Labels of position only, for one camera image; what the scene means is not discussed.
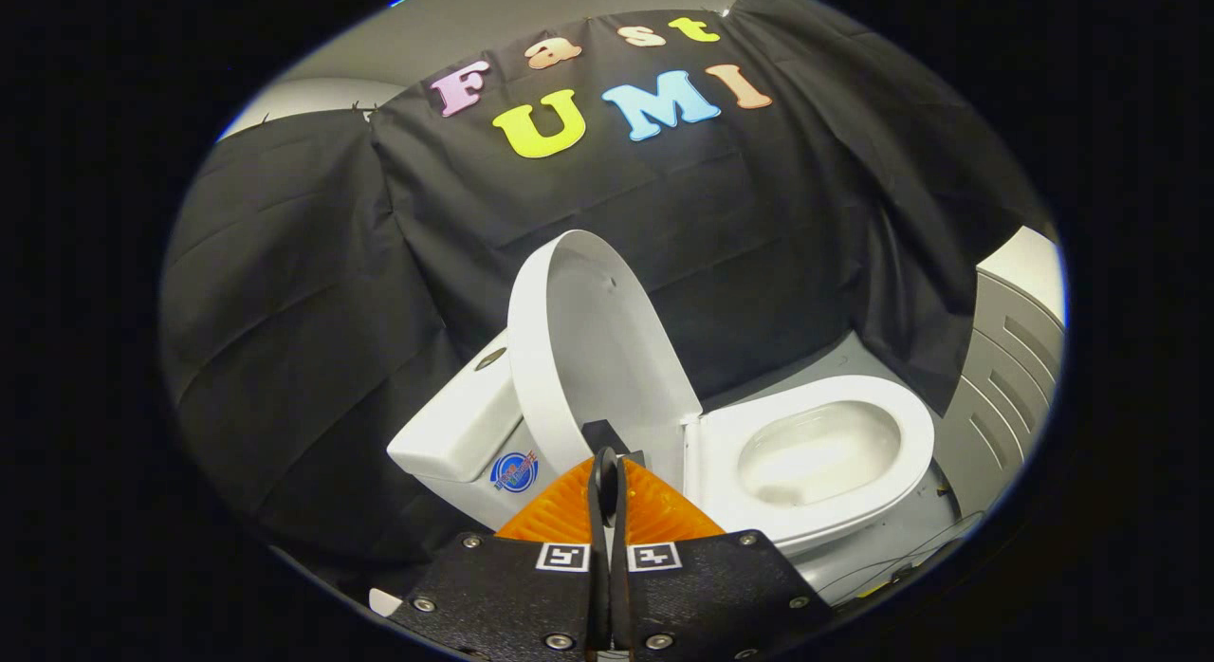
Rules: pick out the white toilet seat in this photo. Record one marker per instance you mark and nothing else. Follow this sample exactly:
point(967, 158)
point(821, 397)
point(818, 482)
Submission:
point(726, 444)

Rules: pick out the grey louvered cabinet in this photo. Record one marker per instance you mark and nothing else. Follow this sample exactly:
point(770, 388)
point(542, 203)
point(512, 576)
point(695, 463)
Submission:
point(1005, 358)

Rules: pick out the white toilet lid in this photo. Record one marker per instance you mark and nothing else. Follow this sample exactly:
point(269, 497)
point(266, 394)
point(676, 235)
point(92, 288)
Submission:
point(607, 340)

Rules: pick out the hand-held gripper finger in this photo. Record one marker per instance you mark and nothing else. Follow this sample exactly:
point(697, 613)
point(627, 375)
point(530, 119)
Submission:
point(597, 510)
point(620, 510)

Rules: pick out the silver flush button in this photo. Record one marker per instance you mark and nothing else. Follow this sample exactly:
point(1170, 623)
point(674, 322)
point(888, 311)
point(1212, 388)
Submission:
point(490, 358)

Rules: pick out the white ceramic toilet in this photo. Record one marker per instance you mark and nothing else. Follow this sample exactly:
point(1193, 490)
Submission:
point(455, 425)

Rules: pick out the black backdrop cloth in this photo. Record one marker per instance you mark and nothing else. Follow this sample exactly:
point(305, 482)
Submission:
point(303, 311)

